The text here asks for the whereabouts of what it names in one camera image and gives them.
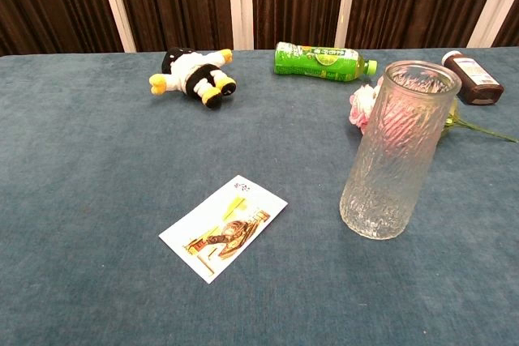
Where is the pink artificial rose bouquet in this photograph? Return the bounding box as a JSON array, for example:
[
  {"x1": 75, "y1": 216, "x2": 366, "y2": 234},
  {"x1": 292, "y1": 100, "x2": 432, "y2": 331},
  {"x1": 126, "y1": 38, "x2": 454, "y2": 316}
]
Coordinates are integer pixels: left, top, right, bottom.
[{"x1": 348, "y1": 76, "x2": 519, "y2": 144}]

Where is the textured clear glass vase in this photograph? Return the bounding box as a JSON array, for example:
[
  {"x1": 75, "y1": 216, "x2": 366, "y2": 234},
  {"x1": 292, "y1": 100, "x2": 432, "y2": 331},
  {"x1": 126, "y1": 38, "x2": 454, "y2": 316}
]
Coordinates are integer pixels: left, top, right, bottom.
[{"x1": 339, "y1": 60, "x2": 463, "y2": 241}]

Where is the white illustrated paper card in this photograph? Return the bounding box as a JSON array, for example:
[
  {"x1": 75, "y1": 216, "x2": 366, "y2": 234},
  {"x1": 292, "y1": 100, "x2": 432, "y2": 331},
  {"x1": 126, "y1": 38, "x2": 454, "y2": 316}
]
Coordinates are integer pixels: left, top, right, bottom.
[{"x1": 158, "y1": 174, "x2": 289, "y2": 285}]

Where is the green tea plastic bottle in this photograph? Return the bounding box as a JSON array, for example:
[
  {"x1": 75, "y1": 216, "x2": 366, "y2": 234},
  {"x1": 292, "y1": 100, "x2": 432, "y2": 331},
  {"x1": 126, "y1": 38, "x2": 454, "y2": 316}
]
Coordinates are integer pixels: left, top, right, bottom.
[{"x1": 273, "y1": 41, "x2": 379, "y2": 83}]

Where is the black white plush toy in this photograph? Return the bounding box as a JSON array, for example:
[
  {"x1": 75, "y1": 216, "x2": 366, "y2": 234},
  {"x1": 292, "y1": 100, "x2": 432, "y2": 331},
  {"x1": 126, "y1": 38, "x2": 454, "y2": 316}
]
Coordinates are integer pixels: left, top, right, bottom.
[{"x1": 148, "y1": 46, "x2": 238, "y2": 110}]

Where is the blue velvet tablecloth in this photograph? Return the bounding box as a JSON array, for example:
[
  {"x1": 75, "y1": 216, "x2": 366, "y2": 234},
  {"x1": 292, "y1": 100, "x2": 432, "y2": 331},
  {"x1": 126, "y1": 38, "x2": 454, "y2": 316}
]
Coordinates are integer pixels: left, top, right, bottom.
[{"x1": 0, "y1": 46, "x2": 519, "y2": 346}]

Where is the brown medicine bottle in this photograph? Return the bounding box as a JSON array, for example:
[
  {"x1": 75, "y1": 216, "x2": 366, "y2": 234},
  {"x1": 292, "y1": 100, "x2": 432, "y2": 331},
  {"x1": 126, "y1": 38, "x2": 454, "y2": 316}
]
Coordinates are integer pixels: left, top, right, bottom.
[{"x1": 440, "y1": 49, "x2": 505, "y2": 107}]

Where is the white frame post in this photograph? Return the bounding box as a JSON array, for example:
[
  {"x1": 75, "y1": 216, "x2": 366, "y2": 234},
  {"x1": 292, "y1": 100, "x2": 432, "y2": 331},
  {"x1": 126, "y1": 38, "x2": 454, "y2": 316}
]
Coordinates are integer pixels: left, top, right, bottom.
[
  {"x1": 334, "y1": 0, "x2": 361, "y2": 50},
  {"x1": 466, "y1": 0, "x2": 519, "y2": 49},
  {"x1": 226, "y1": 0, "x2": 255, "y2": 51},
  {"x1": 95, "y1": 0, "x2": 137, "y2": 53}
]

